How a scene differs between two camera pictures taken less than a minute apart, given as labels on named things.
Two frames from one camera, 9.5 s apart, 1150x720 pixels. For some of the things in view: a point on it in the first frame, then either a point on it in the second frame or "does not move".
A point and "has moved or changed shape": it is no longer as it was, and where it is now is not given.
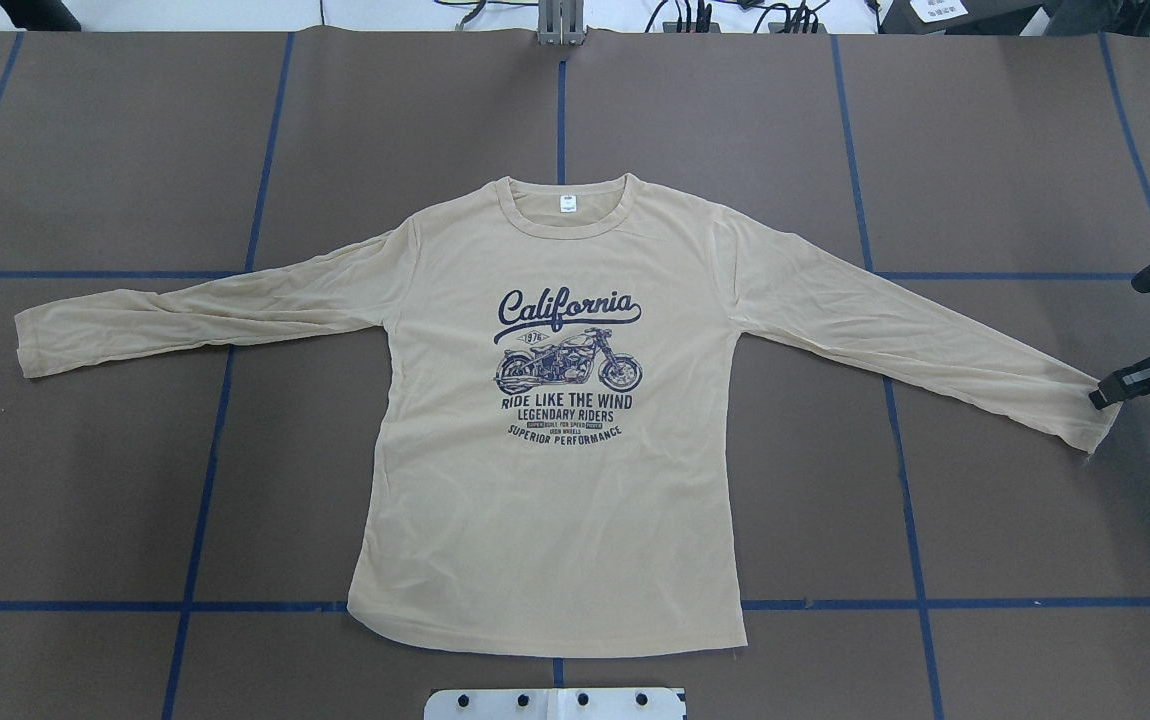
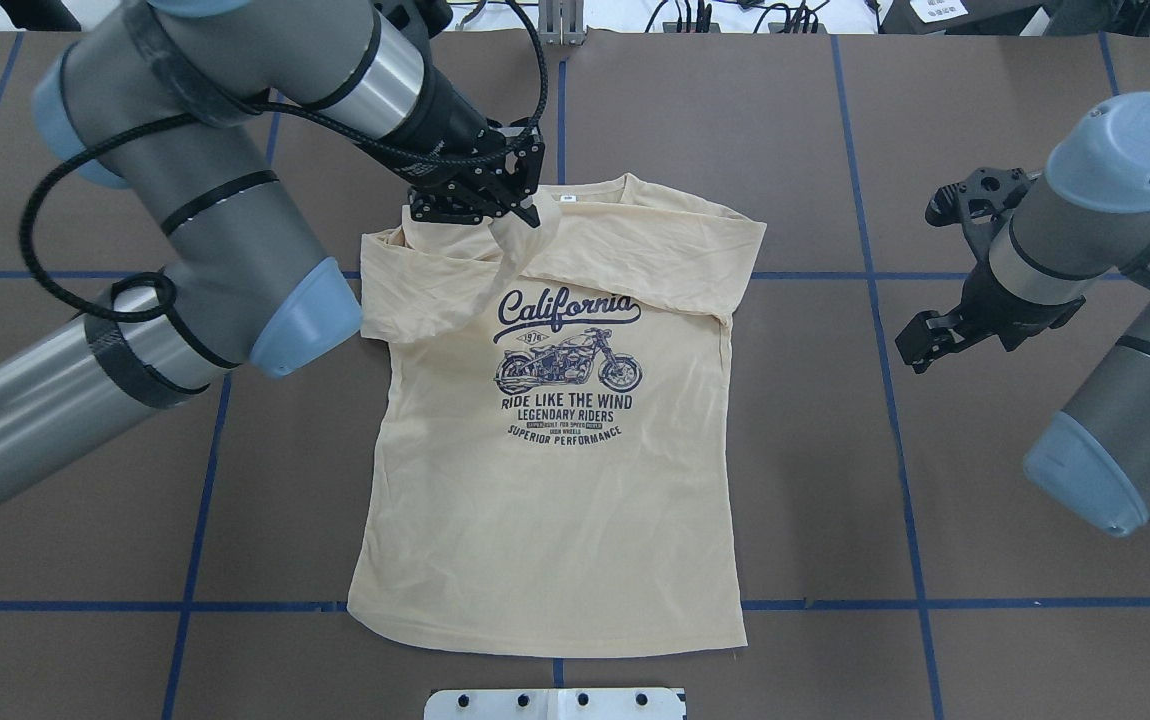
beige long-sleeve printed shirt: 544,390 has moved or changed shape
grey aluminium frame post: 560,23 does not move
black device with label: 957,17 does not move
